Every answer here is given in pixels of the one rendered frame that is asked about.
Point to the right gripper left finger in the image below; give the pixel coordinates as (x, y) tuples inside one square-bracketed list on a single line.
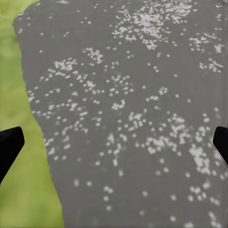
[(11, 143)]

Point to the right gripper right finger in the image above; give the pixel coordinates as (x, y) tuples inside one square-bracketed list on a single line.
[(220, 141)]

